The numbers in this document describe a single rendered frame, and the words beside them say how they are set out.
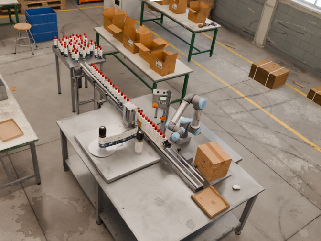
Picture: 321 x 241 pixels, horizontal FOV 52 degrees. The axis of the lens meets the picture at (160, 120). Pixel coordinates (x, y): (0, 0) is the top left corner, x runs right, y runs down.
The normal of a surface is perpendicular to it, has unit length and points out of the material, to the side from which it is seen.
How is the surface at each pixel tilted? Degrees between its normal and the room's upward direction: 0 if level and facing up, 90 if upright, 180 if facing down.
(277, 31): 90
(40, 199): 0
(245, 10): 90
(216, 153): 0
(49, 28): 90
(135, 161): 0
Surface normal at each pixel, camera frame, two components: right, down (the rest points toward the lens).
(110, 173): 0.11, -0.79
